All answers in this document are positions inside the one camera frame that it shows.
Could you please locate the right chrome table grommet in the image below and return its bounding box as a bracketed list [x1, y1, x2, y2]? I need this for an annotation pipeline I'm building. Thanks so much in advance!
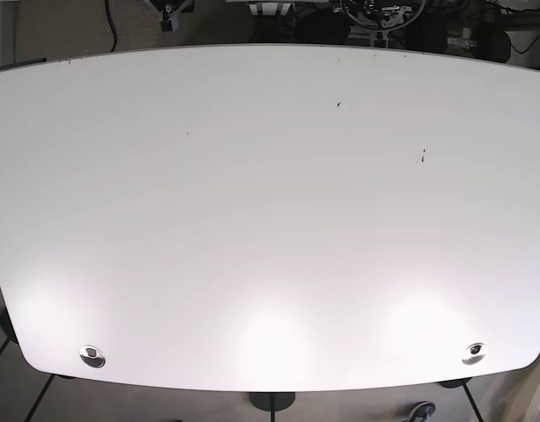
[462, 343, 487, 366]

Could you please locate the chrome table grommet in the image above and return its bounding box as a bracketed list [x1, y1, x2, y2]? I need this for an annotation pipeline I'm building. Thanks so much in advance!
[462, 343, 487, 366]
[79, 345, 106, 368]

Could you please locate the left chrome table grommet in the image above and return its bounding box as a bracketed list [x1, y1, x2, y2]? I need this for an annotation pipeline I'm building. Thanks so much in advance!
[79, 345, 106, 368]

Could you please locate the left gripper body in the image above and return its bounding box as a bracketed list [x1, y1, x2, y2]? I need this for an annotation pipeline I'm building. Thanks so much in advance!
[339, 0, 424, 47]

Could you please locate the front black table foot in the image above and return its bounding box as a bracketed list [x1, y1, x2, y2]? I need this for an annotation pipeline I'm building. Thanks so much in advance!
[248, 392, 296, 412]

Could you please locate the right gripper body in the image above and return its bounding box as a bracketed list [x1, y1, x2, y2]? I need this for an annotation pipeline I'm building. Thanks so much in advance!
[150, 0, 195, 32]

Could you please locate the grey sneaker shoe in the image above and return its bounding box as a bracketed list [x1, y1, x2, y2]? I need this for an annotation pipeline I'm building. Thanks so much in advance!
[405, 402, 436, 422]

